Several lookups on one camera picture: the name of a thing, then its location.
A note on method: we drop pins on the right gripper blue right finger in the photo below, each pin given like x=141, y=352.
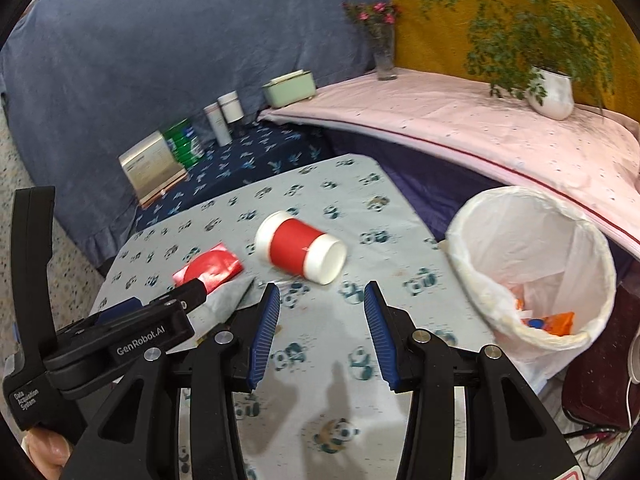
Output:
x=380, y=326

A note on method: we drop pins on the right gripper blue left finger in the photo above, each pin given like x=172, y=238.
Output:
x=266, y=320

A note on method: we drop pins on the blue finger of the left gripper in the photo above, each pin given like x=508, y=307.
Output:
x=118, y=311

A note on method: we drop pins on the blue glove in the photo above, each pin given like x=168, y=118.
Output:
x=537, y=323

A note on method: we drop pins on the orange plastic snack bag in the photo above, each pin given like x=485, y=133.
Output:
x=560, y=324

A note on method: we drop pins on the white trash bin with liner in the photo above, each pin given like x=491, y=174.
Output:
x=513, y=242

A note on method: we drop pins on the operator left hand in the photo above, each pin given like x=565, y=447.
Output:
x=48, y=451

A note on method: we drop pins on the white paper sheet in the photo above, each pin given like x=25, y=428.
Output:
x=217, y=308

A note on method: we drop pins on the red wrapper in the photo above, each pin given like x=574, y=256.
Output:
x=212, y=268

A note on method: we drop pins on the panda print table cloth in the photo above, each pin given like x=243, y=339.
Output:
x=323, y=410

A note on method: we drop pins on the red paper cup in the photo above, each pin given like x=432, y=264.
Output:
x=296, y=247

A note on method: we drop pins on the green tin can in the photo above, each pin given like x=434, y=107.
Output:
x=183, y=143

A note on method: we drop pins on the navy patterned cloth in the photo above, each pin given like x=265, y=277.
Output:
x=266, y=149

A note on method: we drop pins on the white tube bottle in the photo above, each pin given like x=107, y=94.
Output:
x=218, y=124

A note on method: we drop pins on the white jar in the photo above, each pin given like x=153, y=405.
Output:
x=231, y=107

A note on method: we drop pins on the dark red chair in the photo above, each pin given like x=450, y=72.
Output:
x=596, y=389

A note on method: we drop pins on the mint green tissue box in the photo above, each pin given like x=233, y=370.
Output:
x=290, y=88

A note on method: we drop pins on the blue fabric backdrop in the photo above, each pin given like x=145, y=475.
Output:
x=82, y=81

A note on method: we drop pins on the pink table cloth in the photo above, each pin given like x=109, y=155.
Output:
x=590, y=159

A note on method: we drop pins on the yellow fabric backdrop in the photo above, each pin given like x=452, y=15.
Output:
x=438, y=44

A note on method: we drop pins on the glass vase pink flowers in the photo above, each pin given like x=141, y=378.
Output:
x=378, y=21

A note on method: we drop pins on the green potted plant white pot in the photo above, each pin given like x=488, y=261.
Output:
x=518, y=45

